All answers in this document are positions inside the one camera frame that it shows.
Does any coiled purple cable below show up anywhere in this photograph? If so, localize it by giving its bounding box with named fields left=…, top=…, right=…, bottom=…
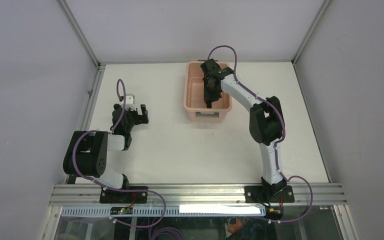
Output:
left=149, top=227, right=185, bottom=240

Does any orange object under table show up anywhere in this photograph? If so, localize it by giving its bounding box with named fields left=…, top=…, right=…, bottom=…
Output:
left=226, top=217, right=248, bottom=234

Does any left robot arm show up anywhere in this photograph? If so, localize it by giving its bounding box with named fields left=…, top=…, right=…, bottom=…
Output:
left=63, top=103, right=149, bottom=203

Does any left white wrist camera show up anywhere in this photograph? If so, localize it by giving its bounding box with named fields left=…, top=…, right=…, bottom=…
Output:
left=121, top=93, right=137, bottom=111

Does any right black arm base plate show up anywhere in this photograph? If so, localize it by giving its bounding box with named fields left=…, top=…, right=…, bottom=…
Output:
left=244, top=185, right=295, bottom=204

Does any yellow black screwdriver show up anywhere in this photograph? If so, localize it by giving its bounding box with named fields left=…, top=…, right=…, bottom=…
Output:
left=205, top=101, right=212, bottom=109

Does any white slotted cable duct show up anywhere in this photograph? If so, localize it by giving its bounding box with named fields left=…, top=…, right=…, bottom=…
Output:
left=61, top=204, right=266, bottom=218

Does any aluminium mounting rail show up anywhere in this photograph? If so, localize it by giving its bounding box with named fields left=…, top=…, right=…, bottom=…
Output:
left=49, top=183, right=348, bottom=206

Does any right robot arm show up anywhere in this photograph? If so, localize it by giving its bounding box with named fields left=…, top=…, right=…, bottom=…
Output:
left=200, top=58, right=287, bottom=203

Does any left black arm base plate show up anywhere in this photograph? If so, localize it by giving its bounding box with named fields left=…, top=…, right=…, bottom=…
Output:
left=99, top=185, right=148, bottom=204

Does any pink plastic bin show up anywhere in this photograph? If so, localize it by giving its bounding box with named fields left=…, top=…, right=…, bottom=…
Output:
left=183, top=60, right=233, bottom=123

